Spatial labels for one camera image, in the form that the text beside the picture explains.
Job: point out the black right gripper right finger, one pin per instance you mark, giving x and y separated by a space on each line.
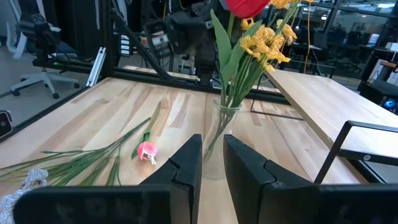
248 180

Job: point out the black table edge frame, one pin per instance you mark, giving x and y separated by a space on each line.
155 77

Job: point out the red artificial tulip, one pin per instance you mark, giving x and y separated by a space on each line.
245 7

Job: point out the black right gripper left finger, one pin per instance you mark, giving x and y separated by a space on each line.
189 174

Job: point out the tall clear glass vase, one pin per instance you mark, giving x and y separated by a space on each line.
214 168

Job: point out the yellow artificial flower bunch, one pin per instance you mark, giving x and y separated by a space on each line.
267 43

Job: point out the white aluminium bar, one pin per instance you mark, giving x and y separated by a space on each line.
96 67

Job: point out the black diagonal rig brace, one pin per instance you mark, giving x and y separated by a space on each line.
140 46

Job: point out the pink artificial tulip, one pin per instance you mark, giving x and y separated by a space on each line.
147 151

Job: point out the white office chair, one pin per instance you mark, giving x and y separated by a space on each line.
45 79

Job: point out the black metal shelf leg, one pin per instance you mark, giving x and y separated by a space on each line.
276 115

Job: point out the black computer with blue lights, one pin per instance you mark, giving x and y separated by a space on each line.
373 90

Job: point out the black table-level camera box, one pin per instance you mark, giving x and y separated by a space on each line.
4 124

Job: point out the wooden shelf board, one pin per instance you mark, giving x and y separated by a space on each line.
326 102

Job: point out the black rig upright post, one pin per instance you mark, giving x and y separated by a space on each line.
107 37

